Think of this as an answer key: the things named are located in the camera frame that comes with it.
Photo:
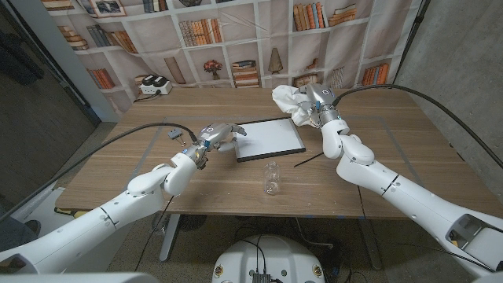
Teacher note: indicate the black torso device box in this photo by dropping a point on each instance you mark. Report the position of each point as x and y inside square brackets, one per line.
[261, 277]

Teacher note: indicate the white power strip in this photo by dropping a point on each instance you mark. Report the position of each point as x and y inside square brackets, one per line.
[157, 89]

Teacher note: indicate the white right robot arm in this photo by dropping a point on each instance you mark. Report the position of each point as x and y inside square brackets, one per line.
[393, 188]

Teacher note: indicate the dark perforated panel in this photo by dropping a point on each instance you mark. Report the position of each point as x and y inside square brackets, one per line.
[35, 129]

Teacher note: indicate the small framed whiteboard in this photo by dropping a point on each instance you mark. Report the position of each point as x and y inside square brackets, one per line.
[271, 137]

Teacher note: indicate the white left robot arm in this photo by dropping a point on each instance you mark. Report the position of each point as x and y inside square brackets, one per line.
[78, 236]

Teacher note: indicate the white cloth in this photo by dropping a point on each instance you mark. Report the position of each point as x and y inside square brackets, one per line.
[288, 100]

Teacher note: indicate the printed bookshelf backdrop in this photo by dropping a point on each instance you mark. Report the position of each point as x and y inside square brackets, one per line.
[243, 39]

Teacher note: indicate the clear plastic bottle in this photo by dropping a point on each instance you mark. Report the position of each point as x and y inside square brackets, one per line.
[272, 178]

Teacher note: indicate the white table leg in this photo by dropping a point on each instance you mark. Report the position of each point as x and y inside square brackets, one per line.
[169, 236]
[371, 243]

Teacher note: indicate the black power adapter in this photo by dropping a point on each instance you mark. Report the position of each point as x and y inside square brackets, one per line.
[148, 80]
[160, 81]

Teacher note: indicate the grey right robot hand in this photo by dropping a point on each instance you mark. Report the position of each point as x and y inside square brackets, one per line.
[320, 98]

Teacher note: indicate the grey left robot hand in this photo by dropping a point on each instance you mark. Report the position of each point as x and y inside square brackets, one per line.
[218, 133]

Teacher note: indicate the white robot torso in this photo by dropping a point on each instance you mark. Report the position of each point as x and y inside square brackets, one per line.
[271, 255]

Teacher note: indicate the black backdrop stand pole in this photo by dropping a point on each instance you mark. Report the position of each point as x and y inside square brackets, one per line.
[412, 35]

